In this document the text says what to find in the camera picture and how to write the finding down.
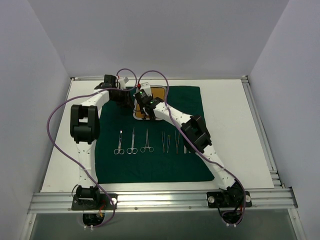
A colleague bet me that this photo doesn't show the thin steel tweezers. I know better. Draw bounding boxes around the thin steel tweezers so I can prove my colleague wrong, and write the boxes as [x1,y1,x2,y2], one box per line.
[175,131,180,154]

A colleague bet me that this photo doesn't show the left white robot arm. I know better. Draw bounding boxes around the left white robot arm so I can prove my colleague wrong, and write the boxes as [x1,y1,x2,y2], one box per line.
[70,74,130,210]

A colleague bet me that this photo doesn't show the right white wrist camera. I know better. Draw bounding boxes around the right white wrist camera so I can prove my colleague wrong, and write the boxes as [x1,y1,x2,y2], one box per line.
[140,82,152,96]

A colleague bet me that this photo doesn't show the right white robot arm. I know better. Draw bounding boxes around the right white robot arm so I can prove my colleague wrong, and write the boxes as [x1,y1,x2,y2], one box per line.
[133,89,246,207]

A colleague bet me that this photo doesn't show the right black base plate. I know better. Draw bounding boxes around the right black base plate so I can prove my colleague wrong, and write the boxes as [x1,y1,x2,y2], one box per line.
[206,190,244,208]

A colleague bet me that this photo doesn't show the steel scissors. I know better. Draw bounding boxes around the steel scissors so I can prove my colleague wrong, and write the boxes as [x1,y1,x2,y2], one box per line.
[126,128,138,155]
[113,130,125,155]

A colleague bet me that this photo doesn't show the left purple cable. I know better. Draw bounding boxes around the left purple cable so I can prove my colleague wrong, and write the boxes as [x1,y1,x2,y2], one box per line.
[46,67,138,230]

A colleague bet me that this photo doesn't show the back aluminium rail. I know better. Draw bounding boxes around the back aluminium rail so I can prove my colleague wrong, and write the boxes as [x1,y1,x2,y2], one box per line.
[71,75,249,83]

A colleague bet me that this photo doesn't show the aluminium frame rail right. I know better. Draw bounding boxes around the aluminium frame rail right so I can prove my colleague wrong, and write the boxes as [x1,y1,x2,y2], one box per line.
[241,75,285,189]

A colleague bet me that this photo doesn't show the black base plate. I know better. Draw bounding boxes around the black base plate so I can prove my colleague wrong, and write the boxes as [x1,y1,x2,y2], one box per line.
[206,190,244,208]
[71,193,114,211]

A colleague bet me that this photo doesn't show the front aluminium rail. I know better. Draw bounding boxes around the front aluminium rail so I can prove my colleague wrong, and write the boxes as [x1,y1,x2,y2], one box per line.
[28,188,298,214]

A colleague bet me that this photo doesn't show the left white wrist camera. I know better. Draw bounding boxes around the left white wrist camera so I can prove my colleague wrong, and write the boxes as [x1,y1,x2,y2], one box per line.
[118,77,129,90]

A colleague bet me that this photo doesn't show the purple cable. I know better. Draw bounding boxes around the purple cable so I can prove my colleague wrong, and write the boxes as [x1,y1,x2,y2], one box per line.
[136,70,247,225]
[46,67,138,230]

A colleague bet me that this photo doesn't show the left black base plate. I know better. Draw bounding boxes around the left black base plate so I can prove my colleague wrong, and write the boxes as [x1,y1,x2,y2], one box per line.
[71,193,114,211]

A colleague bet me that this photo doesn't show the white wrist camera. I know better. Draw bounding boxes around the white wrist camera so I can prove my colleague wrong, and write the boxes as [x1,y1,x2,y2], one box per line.
[140,82,152,96]
[118,77,129,90]

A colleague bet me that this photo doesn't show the green surgical cloth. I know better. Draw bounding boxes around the green surgical cloth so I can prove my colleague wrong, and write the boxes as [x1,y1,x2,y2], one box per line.
[95,101,214,184]

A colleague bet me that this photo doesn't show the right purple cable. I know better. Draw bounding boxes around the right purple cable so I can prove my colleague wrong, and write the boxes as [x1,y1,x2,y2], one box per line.
[136,70,247,225]

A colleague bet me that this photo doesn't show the steel forceps with rings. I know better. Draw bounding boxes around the steel forceps with rings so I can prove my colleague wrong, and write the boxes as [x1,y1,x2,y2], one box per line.
[140,129,154,153]

